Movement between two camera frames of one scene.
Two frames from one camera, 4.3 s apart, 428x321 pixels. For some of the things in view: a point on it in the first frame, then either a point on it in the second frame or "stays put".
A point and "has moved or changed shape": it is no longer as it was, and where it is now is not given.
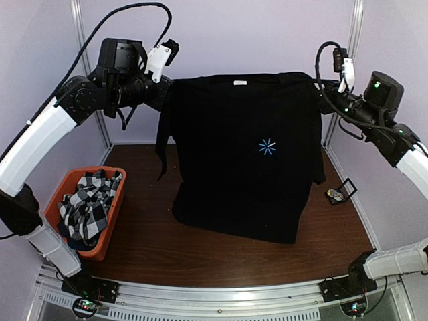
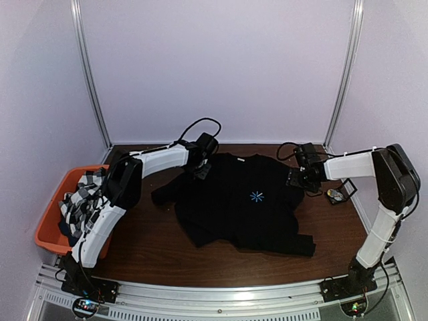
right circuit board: [354, 308] stays put
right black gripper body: [362, 110] → [303, 180]
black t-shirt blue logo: [247, 148] has moved or changed shape
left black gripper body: [128, 89] → [198, 170]
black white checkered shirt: [85, 211] stays put
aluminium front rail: [48, 301] stays put
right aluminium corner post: [356, 18] stays put
